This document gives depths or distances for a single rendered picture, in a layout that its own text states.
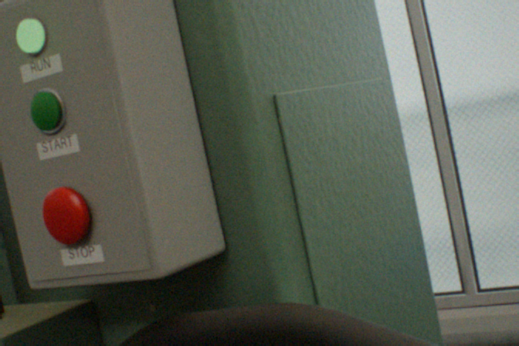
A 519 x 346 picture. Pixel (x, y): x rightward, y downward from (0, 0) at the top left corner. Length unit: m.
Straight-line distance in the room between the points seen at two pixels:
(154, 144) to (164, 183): 0.02
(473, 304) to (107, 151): 1.63
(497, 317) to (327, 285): 1.43
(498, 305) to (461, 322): 0.10
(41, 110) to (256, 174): 0.12
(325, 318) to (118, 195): 0.12
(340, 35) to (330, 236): 0.14
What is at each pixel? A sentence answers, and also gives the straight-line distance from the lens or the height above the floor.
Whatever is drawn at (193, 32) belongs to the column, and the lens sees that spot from 0.45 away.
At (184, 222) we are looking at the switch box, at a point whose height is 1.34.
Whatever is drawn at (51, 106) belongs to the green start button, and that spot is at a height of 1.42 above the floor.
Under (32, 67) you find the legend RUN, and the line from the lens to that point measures 0.44.
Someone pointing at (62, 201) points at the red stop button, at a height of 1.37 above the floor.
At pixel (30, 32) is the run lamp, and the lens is 0.43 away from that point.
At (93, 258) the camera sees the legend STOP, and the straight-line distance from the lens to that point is 0.43.
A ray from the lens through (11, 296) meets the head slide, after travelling 0.65.
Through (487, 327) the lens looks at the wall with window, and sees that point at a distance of 1.91.
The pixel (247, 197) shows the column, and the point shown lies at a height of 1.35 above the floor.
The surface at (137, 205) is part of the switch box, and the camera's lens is 0.41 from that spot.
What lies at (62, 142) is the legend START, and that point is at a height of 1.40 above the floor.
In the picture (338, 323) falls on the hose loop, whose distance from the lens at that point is 0.39.
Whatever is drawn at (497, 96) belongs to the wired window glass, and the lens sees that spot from 1.87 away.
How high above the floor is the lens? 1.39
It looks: 3 degrees down
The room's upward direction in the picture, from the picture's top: 12 degrees counter-clockwise
